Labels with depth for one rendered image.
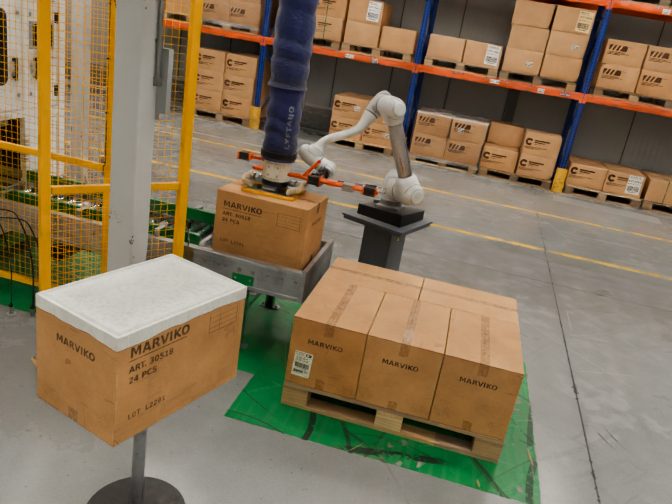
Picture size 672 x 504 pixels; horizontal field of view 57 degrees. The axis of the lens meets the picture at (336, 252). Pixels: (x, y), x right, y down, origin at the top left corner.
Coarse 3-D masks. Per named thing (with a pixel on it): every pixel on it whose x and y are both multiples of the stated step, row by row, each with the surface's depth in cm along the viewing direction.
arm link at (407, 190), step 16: (384, 96) 400; (384, 112) 396; (400, 112) 391; (400, 128) 402; (400, 144) 406; (400, 160) 412; (400, 176) 418; (416, 176) 422; (400, 192) 421; (416, 192) 415
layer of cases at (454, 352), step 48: (336, 288) 365; (384, 288) 377; (432, 288) 390; (336, 336) 321; (384, 336) 318; (432, 336) 326; (480, 336) 336; (336, 384) 330; (384, 384) 323; (432, 384) 317; (480, 384) 311; (480, 432) 319
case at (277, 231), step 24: (240, 192) 378; (216, 216) 384; (240, 216) 379; (264, 216) 374; (288, 216) 370; (312, 216) 375; (216, 240) 389; (240, 240) 384; (264, 240) 379; (288, 240) 375; (312, 240) 389; (288, 264) 379
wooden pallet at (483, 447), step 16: (288, 384) 337; (288, 400) 340; (304, 400) 338; (320, 400) 346; (352, 400) 331; (336, 416) 336; (352, 416) 337; (368, 416) 339; (384, 416) 329; (400, 416) 327; (400, 432) 330; (416, 432) 333; (432, 432) 335; (464, 432) 321; (448, 448) 326; (464, 448) 326; (480, 448) 321; (496, 448) 319
